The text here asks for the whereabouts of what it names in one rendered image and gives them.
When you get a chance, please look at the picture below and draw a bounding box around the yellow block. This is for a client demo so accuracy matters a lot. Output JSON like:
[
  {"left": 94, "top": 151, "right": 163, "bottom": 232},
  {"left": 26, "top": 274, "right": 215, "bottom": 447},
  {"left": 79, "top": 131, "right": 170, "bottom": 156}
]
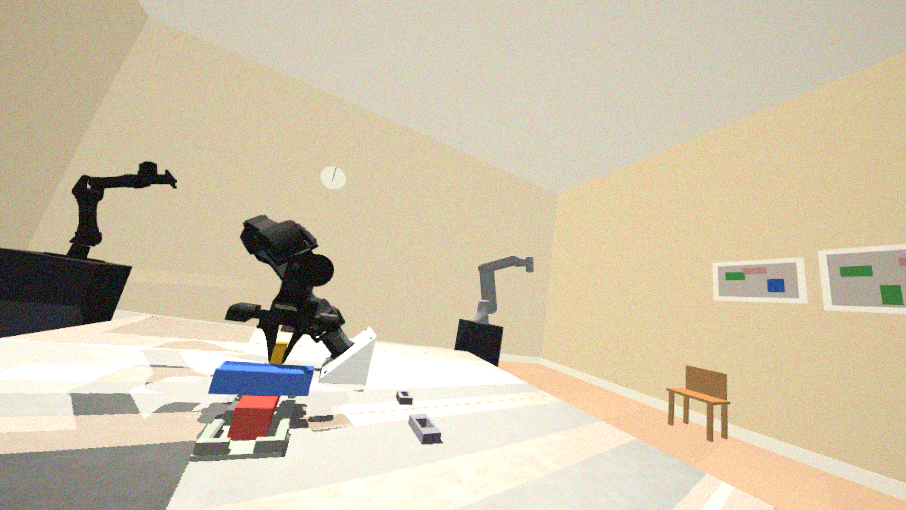
[{"left": 270, "top": 341, "right": 288, "bottom": 365}]

